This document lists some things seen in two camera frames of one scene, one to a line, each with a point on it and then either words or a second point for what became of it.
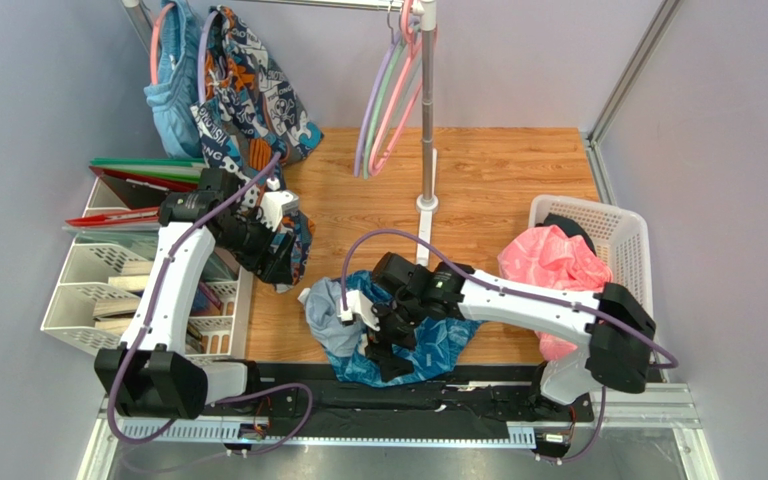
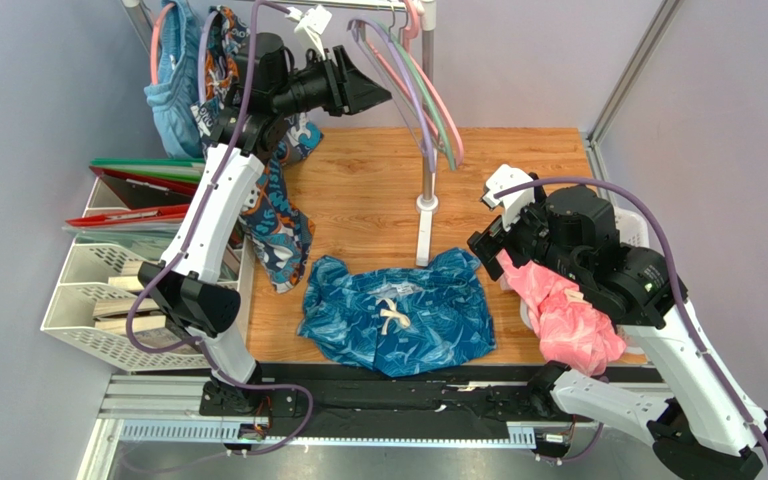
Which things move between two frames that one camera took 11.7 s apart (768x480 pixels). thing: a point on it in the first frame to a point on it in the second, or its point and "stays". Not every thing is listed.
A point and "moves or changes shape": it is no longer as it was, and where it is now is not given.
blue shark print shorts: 436,345 moves or changes shape
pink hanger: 155,45 stays
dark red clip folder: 141,191 stays
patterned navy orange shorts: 248,120 stays
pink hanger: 375,167 to 408,53
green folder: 183,170 stays
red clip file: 125,217 stays
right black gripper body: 384,326 to 490,242
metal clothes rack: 425,14 stays
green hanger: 401,52 to 433,110
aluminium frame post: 605,191 stays
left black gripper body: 265,262 to 326,92
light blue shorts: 179,79 stays
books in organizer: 114,311 stays
